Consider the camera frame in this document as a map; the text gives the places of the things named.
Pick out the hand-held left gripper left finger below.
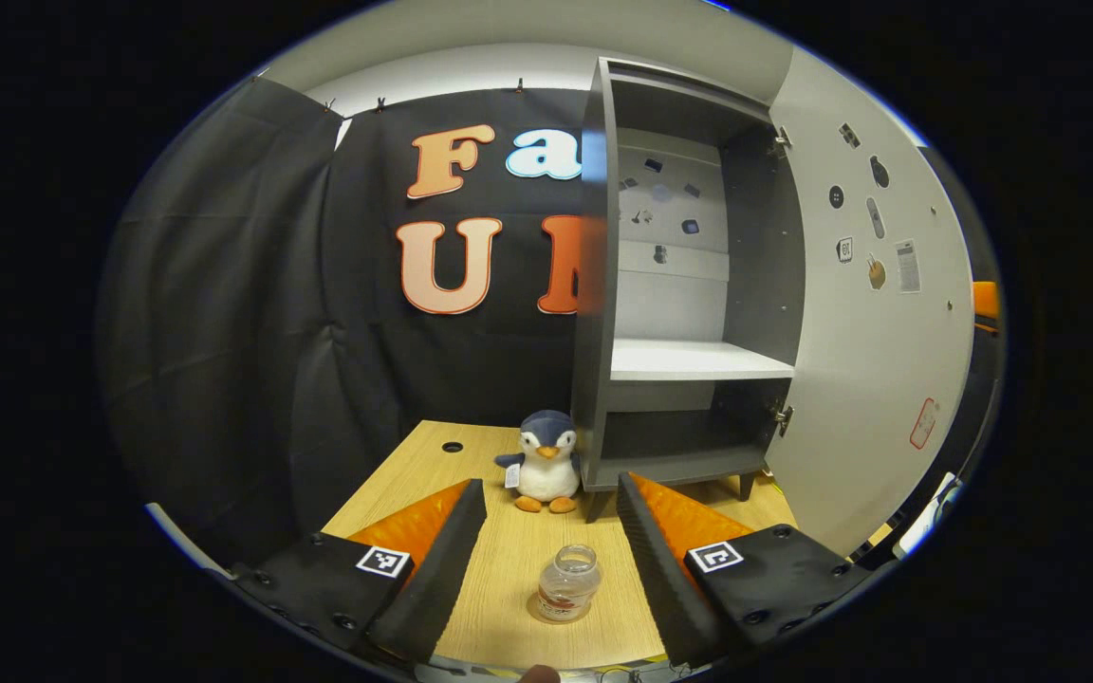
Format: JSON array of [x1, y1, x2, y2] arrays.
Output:
[[229, 477, 489, 665]]

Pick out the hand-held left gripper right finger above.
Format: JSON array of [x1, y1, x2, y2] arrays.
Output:
[[615, 471, 876, 670]]

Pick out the clear plastic bottle red label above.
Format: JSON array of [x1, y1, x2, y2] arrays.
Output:
[[537, 544, 602, 624]]

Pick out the grey cabinet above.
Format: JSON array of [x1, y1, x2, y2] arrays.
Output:
[[570, 57, 808, 525]]

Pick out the penguin plush toy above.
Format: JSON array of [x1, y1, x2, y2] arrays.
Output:
[[494, 410, 584, 515]]

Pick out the black backdrop cloth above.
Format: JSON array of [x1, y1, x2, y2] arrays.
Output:
[[96, 76, 1003, 570]]

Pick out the row of black cloth clips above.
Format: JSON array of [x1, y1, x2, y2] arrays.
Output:
[[321, 78, 527, 115]]

